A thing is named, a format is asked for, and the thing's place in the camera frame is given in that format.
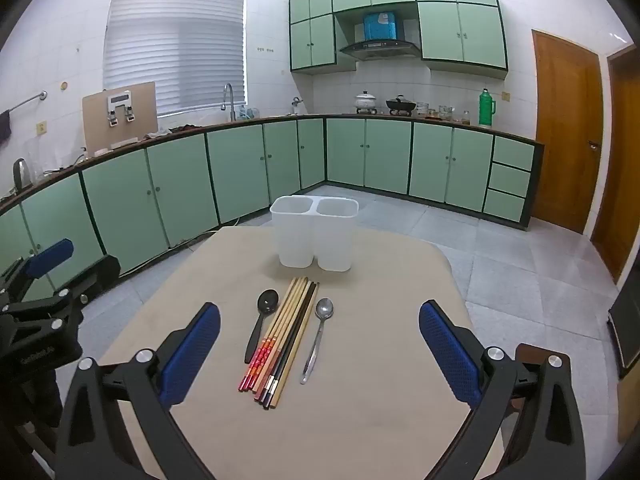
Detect white double utensil holder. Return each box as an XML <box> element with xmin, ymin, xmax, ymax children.
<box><xmin>270</xmin><ymin>195</ymin><xmax>360</xmax><ymax>273</ymax></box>

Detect black plastic spoon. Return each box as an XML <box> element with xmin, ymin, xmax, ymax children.
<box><xmin>244</xmin><ymin>289</ymin><xmax>280</xmax><ymax>364</ymax></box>

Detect white window blind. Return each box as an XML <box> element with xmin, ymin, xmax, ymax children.
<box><xmin>102</xmin><ymin>0</ymin><xmax>248</xmax><ymax>117</ymax></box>

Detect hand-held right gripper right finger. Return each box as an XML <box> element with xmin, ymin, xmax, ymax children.
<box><xmin>418</xmin><ymin>300</ymin><xmax>587</xmax><ymax>480</ymax></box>

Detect black wok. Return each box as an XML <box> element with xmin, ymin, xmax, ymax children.
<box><xmin>385</xmin><ymin>95</ymin><xmax>417</xmax><ymax>116</ymax></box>

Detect green thermos flask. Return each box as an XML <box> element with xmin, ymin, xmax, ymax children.
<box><xmin>478</xmin><ymin>88</ymin><xmax>497</xmax><ymax>127</ymax></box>

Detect blue hood chimney cover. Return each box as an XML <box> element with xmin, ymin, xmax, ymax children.
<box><xmin>363</xmin><ymin>12</ymin><xmax>399</xmax><ymax>41</ymax></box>

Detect black box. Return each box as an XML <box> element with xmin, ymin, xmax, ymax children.
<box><xmin>607</xmin><ymin>286</ymin><xmax>640</xmax><ymax>382</ymax></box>

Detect black chopstick with silver band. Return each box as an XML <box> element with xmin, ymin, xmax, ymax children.
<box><xmin>263</xmin><ymin>280</ymin><xmax>316</xmax><ymax>407</ymax></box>
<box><xmin>269</xmin><ymin>281</ymin><xmax>319</xmax><ymax>409</ymax></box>

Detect metal sink faucet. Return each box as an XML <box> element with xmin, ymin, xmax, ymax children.
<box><xmin>221</xmin><ymin>83</ymin><xmax>239</xmax><ymax>122</ymax></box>

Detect steel electric kettle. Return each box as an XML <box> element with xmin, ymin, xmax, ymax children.
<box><xmin>12</xmin><ymin>157</ymin><xmax>34</xmax><ymax>192</ymax></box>

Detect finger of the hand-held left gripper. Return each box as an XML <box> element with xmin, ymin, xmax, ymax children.
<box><xmin>0</xmin><ymin>254</ymin><xmax>121</xmax><ymax>334</ymax></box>
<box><xmin>0</xmin><ymin>238</ymin><xmax>75</xmax><ymax>302</ymax></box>

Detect white device on board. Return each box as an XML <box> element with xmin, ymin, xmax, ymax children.
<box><xmin>106</xmin><ymin>90</ymin><xmax>136</xmax><ymax>126</ymax></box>

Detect cardboard board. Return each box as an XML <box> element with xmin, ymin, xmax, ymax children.
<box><xmin>82</xmin><ymin>81</ymin><xmax>159</xmax><ymax>153</ymax></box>

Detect brown wooden door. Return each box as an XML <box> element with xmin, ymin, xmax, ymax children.
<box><xmin>531</xmin><ymin>29</ymin><xmax>604</xmax><ymax>235</ymax></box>
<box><xmin>590</xmin><ymin>42</ymin><xmax>640</xmax><ymax>286</ymax></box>

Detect metal spoon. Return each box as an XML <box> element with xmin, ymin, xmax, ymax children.
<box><xmin>300</xmin><ymin>297</ymin><xmax>335</xmax><ymax>385</ymax></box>

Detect cardboard box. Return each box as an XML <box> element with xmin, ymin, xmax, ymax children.
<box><xmin>618</xmin><ymin>374</ymin><xmax>640</xmax><ymax>444</ymax></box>

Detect black range hood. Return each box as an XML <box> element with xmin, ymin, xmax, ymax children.
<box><xmin>339</xmin><ymin>39</ymin><xmax>422</xmax><ymax>62</ymax></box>

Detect brown wooden chopstick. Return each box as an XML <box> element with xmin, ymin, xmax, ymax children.
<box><xmin>256</xmin><ymin>277</ymin><xmax>309</xmax><ymax>402</ymax></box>

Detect red patterned chopstick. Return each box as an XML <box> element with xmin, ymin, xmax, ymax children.
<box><xmin>244</xmin><ymin>276</ymin><xmax>300</xmax><ymax>393</ymax></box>
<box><xmin>237</xmin><ymin>277</ymin><xmax>297</xmax><ymax>392</ymax></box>
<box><xmin>251</xmin><ymin>276</ymin><xmax>304</xmax><ymax>395</ymax></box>

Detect metal towel bar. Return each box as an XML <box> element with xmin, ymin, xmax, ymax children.
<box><xmin>0</xmin><ymin>91</ymin><xmax>49</xmax><ymax>117</ymax></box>

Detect green base cabinets with counter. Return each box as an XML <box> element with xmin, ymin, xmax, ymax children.
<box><xmin>0</xmin><ymin>114</ymin><xmax>545</xmax><ymax>281</ymax></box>

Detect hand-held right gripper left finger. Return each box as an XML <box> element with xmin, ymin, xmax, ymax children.
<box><xmin>55</xmin><ymin>301</ymin><xmax>221</xmax><ymax>480</ymax></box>

